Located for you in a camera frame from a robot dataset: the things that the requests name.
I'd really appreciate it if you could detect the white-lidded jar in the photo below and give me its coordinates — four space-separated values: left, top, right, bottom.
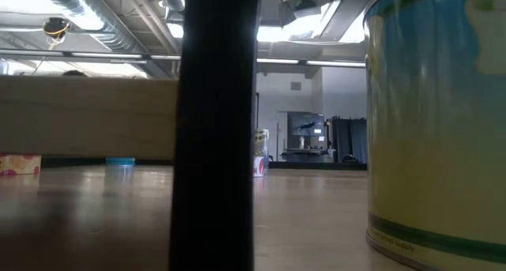
104 156 137 167

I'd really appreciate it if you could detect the background monitor station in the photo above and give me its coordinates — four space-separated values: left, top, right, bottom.
281 111 330 164

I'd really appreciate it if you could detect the ceiling light strip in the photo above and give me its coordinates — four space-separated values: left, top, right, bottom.
0 48 183 65
255 57 367 69

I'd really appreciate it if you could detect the black curtain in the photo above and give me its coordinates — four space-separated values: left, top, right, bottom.
330 115 368 164

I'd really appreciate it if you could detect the bright ceiling light panel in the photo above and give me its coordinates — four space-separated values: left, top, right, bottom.
255 0 367 43

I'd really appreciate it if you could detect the black aluminium table frame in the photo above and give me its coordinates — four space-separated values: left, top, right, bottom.
40 156 368 171

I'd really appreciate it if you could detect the silver ceiling air duct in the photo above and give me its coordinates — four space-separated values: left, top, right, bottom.
23 0 185 80

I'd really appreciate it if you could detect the yellow black ceiling cable reel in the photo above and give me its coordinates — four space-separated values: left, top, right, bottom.
42 17 72 40

